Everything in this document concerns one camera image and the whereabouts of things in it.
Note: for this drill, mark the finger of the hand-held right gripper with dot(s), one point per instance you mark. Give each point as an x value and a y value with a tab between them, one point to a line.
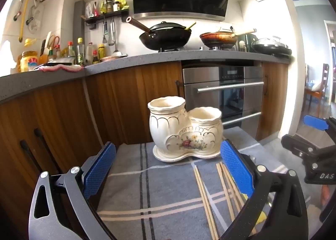
294	145
316	122

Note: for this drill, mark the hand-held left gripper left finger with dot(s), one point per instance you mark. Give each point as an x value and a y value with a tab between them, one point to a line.
101	169

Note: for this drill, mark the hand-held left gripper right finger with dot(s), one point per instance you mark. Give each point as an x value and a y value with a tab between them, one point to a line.
236	169

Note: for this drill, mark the cream floral ceramic utensil holder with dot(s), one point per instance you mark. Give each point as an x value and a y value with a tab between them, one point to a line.
178	132

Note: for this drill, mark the person's right hand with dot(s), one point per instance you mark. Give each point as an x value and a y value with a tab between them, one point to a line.
326	195

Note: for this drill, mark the wooden chair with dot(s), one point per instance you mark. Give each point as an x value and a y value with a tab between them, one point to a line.
319	88

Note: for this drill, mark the grey plaid cloth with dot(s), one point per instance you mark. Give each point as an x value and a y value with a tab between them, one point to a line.
157	190

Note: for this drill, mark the wooden lower cabinet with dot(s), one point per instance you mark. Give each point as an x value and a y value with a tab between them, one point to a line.
92	109

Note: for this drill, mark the stainless steel oven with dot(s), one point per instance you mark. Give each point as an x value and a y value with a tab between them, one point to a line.
223	98

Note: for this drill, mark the black pan with glass lid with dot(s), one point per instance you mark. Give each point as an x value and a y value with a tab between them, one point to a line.
271	46

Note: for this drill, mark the dark green kettle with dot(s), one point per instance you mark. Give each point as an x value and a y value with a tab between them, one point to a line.
252	42

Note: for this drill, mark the grey kitchen countertop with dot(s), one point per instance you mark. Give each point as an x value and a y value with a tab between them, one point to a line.
131	65

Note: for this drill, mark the pink dish cloth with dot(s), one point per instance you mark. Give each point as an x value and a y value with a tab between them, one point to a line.
63	68

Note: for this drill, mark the copper bowl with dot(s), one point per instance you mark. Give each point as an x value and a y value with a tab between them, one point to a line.
113	58

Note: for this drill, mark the small dark sauce bottle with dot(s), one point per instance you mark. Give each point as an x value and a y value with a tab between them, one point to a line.
95	57

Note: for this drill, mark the white plastic bottle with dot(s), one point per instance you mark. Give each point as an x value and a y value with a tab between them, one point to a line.
90	53

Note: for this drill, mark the yellow squeeze bottle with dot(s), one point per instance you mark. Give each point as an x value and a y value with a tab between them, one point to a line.
101	51

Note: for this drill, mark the oil bottle with yellow cap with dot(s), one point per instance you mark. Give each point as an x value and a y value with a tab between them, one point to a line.
80	52

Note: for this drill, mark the red-capped sauce bottle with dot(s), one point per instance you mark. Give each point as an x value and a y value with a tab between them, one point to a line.
71	50

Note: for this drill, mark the gas stove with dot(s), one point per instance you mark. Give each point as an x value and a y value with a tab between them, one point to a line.
194	48

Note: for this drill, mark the red frying pan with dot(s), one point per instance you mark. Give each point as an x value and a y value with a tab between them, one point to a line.
218	38

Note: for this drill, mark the yellow plastic jar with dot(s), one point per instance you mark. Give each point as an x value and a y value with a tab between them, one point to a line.
29	61

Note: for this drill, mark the hanging metal ladle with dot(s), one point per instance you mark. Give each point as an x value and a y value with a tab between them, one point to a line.
112	32

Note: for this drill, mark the black spice rack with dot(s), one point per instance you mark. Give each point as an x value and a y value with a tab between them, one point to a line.
105	17

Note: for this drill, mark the black wok lid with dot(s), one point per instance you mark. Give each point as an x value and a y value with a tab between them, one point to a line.
168	26

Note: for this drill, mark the green seasoning packet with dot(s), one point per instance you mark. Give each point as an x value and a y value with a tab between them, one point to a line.
103	8

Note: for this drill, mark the small white spice jar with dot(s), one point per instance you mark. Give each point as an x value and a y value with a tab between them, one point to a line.
116	6

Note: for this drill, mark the dark-lidded spice jar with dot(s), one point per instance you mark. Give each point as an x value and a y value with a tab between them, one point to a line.
109	5

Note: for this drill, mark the yellow-green snack packet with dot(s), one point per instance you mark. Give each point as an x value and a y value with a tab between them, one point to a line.
122	2

